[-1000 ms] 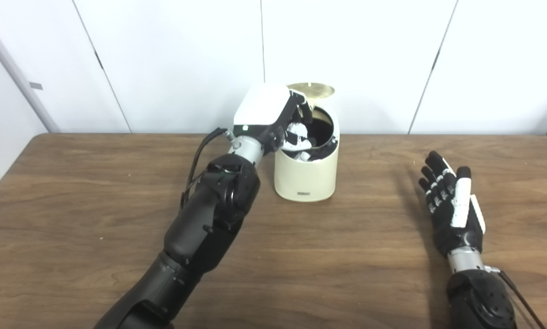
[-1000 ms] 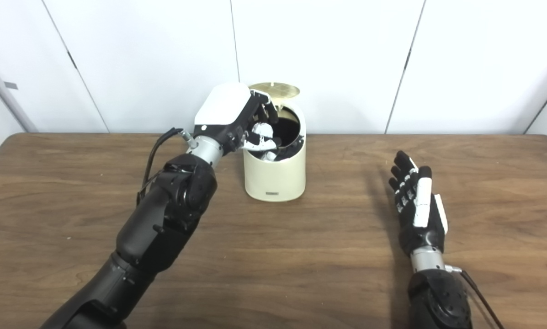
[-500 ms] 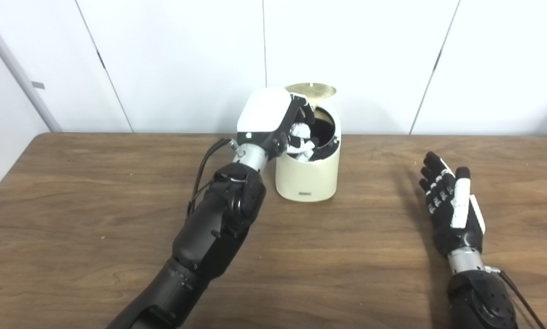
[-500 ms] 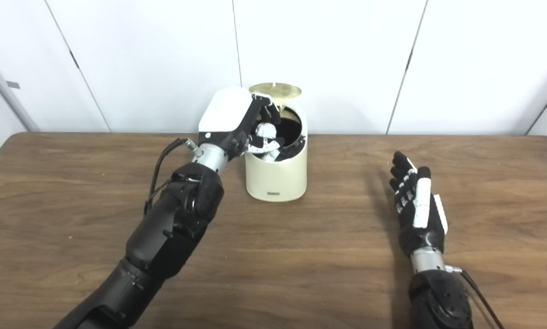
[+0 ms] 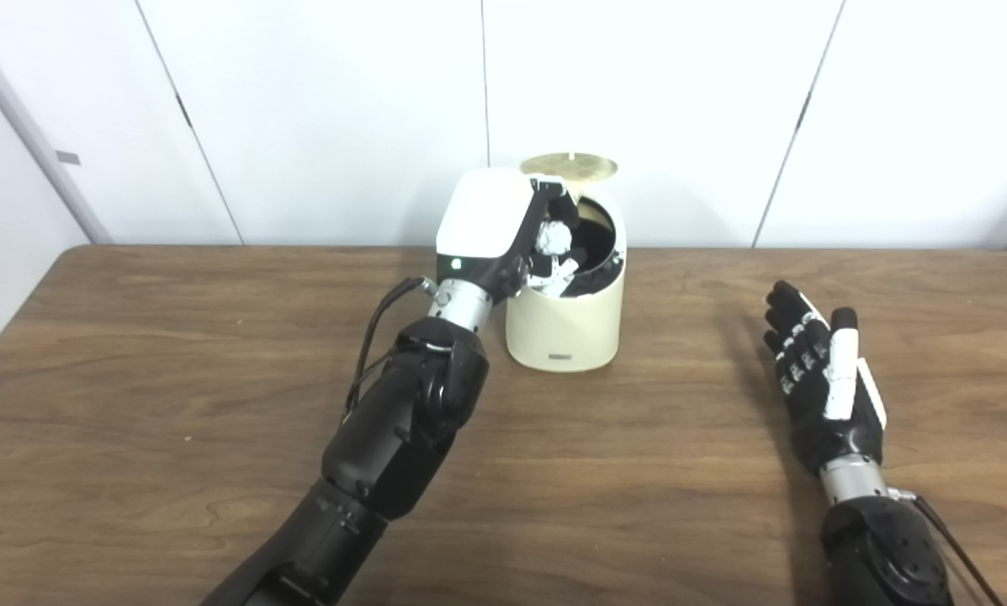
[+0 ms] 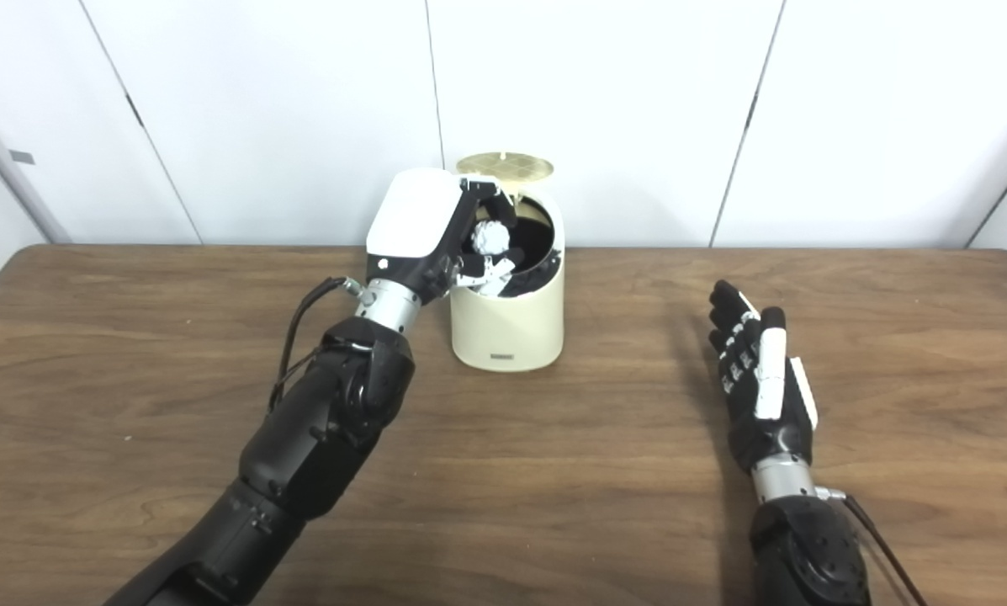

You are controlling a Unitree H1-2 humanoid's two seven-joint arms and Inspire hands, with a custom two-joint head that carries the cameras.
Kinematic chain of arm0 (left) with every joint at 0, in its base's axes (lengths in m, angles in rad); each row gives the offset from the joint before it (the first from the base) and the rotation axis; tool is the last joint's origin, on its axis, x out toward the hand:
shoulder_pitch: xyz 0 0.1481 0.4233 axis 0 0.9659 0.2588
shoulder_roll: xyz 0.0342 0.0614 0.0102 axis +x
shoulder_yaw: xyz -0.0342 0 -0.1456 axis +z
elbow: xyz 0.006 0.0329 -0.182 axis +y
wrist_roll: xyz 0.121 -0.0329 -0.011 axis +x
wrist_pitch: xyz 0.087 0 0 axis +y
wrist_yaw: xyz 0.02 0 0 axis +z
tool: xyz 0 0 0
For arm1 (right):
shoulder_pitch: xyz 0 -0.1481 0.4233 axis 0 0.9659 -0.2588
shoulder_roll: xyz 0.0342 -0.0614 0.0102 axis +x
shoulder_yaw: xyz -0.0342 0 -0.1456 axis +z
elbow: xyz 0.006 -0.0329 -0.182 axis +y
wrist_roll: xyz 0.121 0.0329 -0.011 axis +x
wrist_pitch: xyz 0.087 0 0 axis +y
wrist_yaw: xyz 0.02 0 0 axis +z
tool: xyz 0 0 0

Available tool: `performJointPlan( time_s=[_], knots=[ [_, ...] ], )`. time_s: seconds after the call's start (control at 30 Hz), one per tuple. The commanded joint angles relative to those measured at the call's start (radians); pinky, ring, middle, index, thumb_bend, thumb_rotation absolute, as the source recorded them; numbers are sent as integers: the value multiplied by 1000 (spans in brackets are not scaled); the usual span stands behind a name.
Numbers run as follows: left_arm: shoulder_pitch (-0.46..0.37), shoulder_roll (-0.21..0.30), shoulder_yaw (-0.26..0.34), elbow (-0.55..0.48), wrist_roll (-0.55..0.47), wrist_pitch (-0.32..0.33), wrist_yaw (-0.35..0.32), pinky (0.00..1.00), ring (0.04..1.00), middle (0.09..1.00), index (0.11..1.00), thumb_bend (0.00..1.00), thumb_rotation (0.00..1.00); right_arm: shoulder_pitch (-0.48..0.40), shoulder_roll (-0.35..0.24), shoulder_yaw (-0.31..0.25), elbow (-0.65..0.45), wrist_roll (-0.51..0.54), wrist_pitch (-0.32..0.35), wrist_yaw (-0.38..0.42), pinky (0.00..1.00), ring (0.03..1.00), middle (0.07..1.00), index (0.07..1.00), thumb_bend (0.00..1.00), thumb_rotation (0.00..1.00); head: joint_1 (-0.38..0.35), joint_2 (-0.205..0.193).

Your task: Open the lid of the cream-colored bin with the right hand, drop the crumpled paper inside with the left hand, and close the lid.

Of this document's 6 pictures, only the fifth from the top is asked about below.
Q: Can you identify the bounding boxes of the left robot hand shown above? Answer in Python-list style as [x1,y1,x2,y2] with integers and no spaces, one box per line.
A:
[436,167,584,300]

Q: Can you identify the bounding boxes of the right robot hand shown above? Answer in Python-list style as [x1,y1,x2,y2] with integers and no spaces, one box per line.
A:
[763,280,888,476]

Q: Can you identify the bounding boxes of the white paper ball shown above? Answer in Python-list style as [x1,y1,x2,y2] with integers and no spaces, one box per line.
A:
[535,219,575,258]

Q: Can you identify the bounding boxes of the round cream bin lid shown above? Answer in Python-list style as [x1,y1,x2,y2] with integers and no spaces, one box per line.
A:
[520,152,619,182]

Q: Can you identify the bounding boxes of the cream-colored bin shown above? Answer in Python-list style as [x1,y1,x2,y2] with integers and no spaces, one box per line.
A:
[506,181,628,373]

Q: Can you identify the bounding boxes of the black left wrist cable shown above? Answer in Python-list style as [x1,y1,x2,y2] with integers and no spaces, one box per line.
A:
[343,276,441,422]

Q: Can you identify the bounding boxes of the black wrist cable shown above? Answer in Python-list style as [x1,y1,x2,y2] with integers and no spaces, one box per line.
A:
[888,488,1004,606]
[343,276,441,422]

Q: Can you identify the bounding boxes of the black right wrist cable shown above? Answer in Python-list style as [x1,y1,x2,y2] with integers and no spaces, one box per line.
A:
[888,488,1004,606]

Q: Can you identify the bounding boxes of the grey wall corner strip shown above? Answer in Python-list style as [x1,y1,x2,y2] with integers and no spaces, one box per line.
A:
[0,17,113,245]

